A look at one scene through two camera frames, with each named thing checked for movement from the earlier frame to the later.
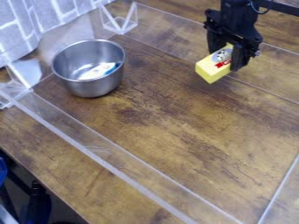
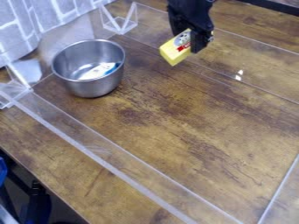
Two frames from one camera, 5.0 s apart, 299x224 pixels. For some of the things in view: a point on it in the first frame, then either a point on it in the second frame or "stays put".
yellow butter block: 213,65 to 176,48
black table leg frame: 33,187 stays put
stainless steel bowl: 89,66 stays put
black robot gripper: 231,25 to 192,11
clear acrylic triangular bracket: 116,23 stays put
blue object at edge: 4,171 stays put
